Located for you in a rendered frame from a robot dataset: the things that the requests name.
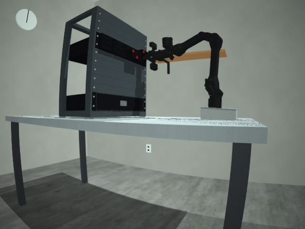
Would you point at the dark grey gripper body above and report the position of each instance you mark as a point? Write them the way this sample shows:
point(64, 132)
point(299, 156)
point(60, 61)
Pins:
point(156, 55)

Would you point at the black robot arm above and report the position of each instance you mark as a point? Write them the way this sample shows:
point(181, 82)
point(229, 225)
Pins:
point(215, 41)

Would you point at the dark grey server rack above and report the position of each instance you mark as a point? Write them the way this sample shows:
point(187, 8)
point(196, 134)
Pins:
point(116, 72)

